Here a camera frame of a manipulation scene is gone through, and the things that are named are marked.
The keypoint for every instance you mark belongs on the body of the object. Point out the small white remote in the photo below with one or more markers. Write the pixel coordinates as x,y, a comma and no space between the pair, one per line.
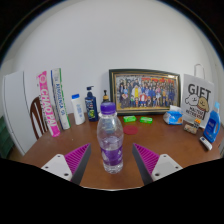
206,143

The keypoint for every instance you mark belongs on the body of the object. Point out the small patterned flat box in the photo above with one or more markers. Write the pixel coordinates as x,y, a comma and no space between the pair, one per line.
190,128

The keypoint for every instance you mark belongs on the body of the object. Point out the dark blue pump bottle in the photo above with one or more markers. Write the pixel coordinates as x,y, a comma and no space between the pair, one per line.
91,106

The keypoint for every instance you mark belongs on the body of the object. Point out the flat round red coaster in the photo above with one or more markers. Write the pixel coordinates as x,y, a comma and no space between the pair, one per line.
131,130

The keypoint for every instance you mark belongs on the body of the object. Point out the small colourful cube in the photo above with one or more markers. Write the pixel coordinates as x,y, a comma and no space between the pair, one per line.
197,124

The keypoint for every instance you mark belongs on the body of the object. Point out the white bottle blue cap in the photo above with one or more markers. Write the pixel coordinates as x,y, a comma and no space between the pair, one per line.
78,111

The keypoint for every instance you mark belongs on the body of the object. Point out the blue detergent bottle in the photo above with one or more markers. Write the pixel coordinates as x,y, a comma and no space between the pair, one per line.
211,126

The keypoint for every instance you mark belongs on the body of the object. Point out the white paper gift bag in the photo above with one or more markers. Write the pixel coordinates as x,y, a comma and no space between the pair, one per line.
196,96

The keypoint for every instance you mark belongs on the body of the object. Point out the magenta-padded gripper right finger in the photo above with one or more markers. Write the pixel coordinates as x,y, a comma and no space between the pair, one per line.
146,160

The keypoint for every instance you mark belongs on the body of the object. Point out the framed group photo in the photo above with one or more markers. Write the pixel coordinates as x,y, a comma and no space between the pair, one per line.
145,91

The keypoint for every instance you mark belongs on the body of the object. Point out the brown yellow-label pump bottle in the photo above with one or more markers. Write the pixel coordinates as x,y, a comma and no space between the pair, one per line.
105,97

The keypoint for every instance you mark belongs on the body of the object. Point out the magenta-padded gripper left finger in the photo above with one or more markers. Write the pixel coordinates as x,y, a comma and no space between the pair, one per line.
76,160

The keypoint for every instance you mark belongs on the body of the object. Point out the clear purple-label water bottle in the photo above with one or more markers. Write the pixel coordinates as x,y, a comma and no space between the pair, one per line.
110,143

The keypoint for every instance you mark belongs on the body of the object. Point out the small green packet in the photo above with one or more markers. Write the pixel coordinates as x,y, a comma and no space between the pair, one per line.
129,119
146,120

